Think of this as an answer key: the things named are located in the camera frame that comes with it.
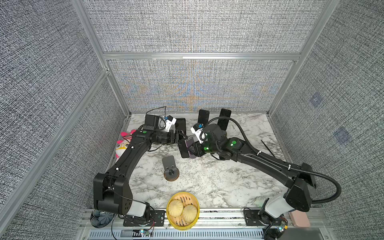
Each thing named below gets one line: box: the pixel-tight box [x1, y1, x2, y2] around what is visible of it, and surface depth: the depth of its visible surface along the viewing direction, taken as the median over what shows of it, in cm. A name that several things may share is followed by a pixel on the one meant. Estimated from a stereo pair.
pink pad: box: [290, 209, 311, 228], surface depth 73 cm
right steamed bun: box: [182, 204, 198, 224], surface depth 71 cm
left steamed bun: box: [168, 199, 184, 217], surface depth 72 cm
